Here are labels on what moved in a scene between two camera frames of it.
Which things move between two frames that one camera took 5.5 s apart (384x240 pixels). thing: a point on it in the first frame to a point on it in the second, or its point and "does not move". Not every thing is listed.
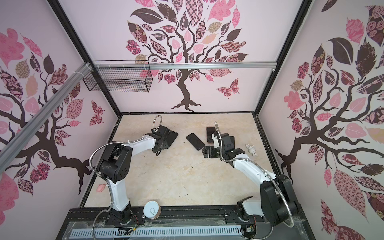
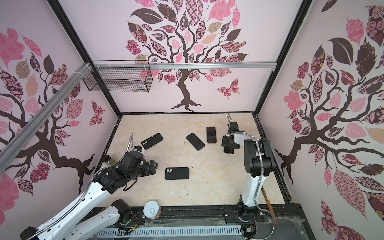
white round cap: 152,209 does not move
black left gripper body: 156,149 to 144,170
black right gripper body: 214,152 to 226,142
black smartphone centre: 194,140 does not move
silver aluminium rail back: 183,64 does not move
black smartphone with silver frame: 210,130 does not move
